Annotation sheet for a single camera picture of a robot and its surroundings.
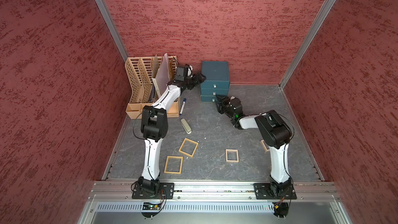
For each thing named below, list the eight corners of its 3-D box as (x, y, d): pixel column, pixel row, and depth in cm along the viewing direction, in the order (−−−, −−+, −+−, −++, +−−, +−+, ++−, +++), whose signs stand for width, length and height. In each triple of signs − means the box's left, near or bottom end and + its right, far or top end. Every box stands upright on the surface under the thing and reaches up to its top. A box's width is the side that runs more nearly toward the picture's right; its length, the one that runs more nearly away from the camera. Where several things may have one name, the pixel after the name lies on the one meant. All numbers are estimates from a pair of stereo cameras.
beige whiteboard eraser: (188, 134, 96) (187, 132, 93) (180, 121, 102) (180, 119, 99) (192, 132, 97) (192, 130, 94) (185, 119, 103) (184, 117, 100)
